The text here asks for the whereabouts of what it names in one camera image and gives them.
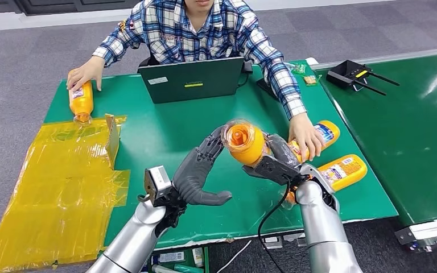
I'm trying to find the brown cardboard piece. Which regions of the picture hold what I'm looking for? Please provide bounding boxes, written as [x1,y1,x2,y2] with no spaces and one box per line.
[104,113,122,169]

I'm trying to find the teal and white bottle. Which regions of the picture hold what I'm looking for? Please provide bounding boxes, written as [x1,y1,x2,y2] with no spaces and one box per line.
[151,263,204,273]

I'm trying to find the white upright bottle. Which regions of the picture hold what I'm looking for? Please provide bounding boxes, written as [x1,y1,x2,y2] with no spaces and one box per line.
[191,247,204,268]

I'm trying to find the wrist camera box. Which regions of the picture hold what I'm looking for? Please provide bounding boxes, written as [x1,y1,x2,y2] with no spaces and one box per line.
[241,155,303,187]
[143,165,174,206]

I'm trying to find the white power strip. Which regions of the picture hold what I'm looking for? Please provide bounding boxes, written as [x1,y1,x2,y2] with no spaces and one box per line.
[263,233,307,250]

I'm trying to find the dark green laptop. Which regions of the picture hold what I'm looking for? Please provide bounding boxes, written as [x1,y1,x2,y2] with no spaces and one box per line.
[137,56,245,105]

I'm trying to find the yellow plastic sheet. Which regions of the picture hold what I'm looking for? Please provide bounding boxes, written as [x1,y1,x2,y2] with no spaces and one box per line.
[0,114,131,273]

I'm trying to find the white floor cable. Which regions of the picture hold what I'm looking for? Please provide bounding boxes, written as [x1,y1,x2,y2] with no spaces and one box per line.
[216,239,253,273]

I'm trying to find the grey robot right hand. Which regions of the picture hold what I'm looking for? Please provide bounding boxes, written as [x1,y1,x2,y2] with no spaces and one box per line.
[264,133,303,167]

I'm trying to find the green snack packet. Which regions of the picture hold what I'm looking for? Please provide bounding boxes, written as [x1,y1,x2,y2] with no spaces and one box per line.
[291,61,308,76]

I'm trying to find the dark cabinet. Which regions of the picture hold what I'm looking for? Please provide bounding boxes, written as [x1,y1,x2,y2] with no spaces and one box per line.
[0,0,141,16]

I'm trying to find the person's left hand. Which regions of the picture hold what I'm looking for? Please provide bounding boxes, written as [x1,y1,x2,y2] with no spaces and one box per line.
[287,111,327,163]

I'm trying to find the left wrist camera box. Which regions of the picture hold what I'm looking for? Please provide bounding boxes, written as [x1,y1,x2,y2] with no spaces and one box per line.
[143,165,174,206]

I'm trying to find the green conveyor belt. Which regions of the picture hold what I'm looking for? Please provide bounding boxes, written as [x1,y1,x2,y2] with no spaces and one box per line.
[310,45,437,252]

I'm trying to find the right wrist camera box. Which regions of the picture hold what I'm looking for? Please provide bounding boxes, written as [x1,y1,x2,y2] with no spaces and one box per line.
[241,155,303,187]

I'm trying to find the person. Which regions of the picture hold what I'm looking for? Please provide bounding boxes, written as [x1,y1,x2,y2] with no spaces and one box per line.
[66,0,327,163]

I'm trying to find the black smartphone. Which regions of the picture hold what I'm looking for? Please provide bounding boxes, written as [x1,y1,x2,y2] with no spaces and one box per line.
[255,78,280,101]

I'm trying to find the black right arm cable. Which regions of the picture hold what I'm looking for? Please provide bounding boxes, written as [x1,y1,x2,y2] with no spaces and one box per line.
[257,180,291,273]

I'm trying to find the black router with antennas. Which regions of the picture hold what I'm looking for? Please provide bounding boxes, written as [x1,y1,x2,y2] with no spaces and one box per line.
[325,60,401,97]

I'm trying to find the white labelled bottle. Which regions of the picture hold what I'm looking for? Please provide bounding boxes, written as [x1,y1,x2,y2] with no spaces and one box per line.
[158,251,185,264]

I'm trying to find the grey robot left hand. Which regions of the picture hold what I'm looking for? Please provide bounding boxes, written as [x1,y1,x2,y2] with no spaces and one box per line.
[172,125,233,207]

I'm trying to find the orange detergent bottle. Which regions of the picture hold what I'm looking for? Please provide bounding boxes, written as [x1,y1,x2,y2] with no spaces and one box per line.
[278,154,369,210]
[68,75,94,126]
[287,119,341,164]
[220,119,276,168]

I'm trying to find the person's right hand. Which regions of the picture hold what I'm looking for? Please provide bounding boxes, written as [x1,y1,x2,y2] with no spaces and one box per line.
[66,55,106,93]

